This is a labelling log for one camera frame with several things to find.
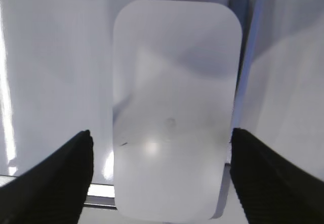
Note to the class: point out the white whiteboard eraser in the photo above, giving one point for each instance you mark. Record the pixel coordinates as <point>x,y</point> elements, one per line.
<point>174,72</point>

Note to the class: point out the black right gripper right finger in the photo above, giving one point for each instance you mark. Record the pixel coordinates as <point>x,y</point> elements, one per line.
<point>270,188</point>

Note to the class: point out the white framed whiteboard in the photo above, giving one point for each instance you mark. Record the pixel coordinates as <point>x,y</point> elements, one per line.
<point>54,69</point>

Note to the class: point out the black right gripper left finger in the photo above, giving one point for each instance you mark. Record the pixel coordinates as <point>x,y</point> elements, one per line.
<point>54,191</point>

